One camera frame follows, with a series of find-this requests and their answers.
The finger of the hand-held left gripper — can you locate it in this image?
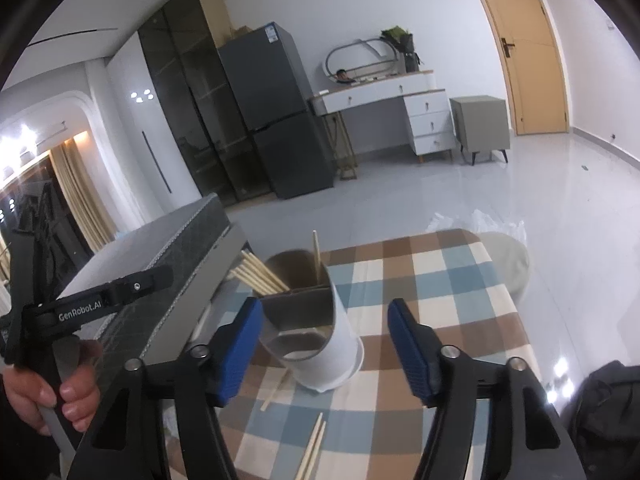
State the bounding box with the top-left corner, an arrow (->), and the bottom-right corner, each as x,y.
107,266 -> 174,311

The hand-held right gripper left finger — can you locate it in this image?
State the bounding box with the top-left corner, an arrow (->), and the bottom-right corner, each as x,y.
65,297 -> 264,480

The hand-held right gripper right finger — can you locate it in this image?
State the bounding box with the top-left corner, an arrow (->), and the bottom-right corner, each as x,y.
387,298 -> 587,480

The white divided utensil holder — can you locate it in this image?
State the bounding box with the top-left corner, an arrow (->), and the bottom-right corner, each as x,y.
257,249 -> 364,393

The person's left hand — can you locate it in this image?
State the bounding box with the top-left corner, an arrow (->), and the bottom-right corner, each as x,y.
2,340 -> 104,436

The plaid blanket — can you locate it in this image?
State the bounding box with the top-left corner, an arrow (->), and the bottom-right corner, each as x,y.
165,228 -> 546,480

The beige curtain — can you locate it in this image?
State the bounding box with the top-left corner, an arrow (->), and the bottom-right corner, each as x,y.
50,132 -> 118,256

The beige round pouf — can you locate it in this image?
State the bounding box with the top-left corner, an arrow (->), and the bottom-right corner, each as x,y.
475,232 -> 531,306

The white wardrobe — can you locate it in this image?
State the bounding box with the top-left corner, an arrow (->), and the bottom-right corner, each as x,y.
107,35 -> 206,233

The clear plastic wrap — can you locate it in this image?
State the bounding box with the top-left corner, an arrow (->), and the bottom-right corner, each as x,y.
430,210 -> 526,242

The dark glass cabinet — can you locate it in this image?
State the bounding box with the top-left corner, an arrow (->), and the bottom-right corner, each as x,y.
137,0 -> 273,206

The black backpack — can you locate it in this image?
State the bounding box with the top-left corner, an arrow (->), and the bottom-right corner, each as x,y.
560,360 -> 640,480

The dark grey refrigerator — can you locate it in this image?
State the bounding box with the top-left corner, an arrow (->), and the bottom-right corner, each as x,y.
217,22 -> 335,201

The white dressing table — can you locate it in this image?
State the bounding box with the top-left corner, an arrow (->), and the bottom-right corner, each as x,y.
307,70 -> 456,165

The grey nightstand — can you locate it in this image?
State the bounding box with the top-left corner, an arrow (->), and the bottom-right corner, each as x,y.
449,95 -> 512,166

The oval mirror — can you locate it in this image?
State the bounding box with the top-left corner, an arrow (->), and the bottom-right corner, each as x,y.
325,35 -> 403,81

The bouquet in black wrap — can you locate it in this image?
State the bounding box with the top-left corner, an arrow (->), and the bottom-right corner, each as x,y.
380,26 -> 418,73

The wooden door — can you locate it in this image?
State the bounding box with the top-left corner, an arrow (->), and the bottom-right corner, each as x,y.
462,0 -> 571,136

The grey upholstered bed frame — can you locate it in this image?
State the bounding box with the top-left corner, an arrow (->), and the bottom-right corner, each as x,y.
52,194 -> 251,366

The gold frame stool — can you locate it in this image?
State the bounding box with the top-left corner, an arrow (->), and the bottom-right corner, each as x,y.
322,112 -> 358,181

